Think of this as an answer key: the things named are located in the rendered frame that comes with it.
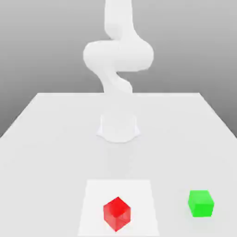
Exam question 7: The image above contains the small red cube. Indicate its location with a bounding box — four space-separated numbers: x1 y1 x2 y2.
103 196 131 232

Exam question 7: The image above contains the small green cube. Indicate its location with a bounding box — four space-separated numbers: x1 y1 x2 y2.
187 189 215 218

